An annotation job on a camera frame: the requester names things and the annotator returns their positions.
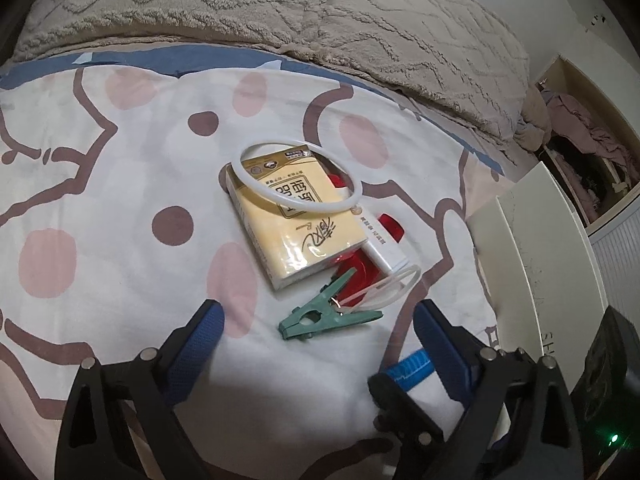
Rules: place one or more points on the printed bear blanket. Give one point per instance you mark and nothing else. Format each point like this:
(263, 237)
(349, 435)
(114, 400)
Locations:
(125, 185)

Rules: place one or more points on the yellow tissue pack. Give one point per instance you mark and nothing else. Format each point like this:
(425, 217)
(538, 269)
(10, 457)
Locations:
(295, 240)

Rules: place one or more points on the pile of pink clothes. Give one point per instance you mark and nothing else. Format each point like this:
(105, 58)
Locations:
(590, 130)

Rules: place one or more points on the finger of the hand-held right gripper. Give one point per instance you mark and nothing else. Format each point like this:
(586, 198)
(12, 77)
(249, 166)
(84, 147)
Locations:
(405, 410)

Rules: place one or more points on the beige plush cushion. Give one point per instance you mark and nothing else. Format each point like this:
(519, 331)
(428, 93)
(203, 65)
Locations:
(535, 115)

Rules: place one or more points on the red lighter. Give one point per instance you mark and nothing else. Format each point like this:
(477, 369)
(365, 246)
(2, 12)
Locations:
(357, 270)

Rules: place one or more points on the green clothespin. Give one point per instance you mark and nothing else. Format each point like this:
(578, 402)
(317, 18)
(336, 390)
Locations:
(310, 317)

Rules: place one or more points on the white storage box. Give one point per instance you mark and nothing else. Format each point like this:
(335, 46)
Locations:
(540, 250)

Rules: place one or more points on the beige knitted pillow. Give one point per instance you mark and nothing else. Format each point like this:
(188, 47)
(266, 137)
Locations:
(175, 5)
(415, 35)

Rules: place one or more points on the white wall alcove shelf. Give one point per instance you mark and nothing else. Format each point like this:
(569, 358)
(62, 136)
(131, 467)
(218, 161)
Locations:
(600, 85)

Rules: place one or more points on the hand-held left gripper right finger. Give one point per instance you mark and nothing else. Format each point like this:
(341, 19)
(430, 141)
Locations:
(445, 340)

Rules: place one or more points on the white slatted door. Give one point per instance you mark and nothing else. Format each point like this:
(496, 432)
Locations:
(620, 260)

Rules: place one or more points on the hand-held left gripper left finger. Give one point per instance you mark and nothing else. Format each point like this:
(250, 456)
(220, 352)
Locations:
(195, 345)

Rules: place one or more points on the clear plastic loop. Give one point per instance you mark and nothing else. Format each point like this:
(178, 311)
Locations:
(412, 275)

